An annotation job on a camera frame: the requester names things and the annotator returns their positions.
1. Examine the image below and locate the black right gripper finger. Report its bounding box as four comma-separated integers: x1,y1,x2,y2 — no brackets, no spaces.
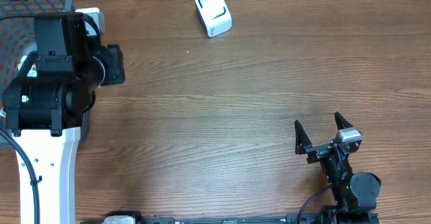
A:
334,112,353,130
294,120,312,155

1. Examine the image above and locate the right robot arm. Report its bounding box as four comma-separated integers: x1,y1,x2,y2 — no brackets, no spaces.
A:
290,112,381,224

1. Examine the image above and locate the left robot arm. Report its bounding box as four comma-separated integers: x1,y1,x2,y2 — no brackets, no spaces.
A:
1,8,125,223

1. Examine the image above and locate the white barcode scanner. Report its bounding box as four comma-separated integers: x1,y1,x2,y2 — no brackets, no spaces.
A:
195,0,232,38

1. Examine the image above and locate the grey plastic basket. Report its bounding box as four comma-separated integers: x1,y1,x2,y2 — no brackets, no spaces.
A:
0,0,90,150

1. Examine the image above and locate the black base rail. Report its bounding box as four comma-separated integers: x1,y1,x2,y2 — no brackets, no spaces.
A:
80,210,380,224

